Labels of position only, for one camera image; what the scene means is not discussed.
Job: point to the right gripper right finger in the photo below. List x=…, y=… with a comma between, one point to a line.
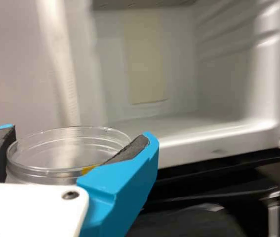
x=120, y=187

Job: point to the petri dish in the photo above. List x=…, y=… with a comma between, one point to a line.
x=63, y=158

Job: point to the white incubator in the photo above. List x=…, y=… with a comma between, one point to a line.
x=204, y=86

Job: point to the black platform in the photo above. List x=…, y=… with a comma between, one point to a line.
x=191, y=219
x=216, y=160

